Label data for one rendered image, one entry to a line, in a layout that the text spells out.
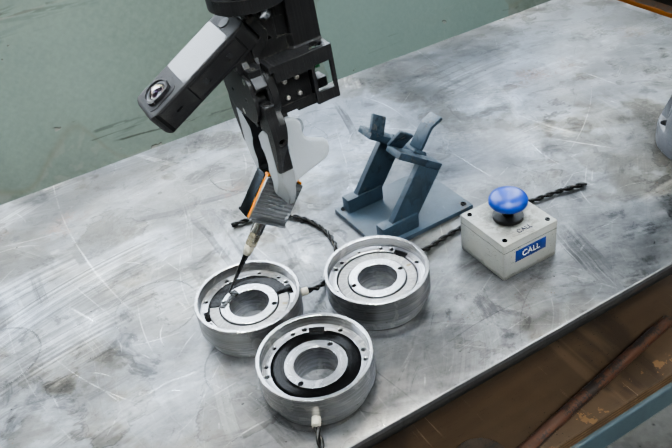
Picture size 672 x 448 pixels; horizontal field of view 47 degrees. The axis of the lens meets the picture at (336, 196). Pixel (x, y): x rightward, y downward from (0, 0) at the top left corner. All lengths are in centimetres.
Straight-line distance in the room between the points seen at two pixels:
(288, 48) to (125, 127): 174
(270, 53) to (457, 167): 38
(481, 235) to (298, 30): 29
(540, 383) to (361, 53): 179
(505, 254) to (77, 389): 44
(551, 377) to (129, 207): 58
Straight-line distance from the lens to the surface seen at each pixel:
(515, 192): 81
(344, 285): 78
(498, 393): 104
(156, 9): 232
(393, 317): 75
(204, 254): 90
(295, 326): 74
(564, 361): 108
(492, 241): 80
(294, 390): 69
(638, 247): 87
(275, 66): 66
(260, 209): 74
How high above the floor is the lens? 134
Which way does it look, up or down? 35 degrees down
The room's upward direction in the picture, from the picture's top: 8 degrees counter-clockwise
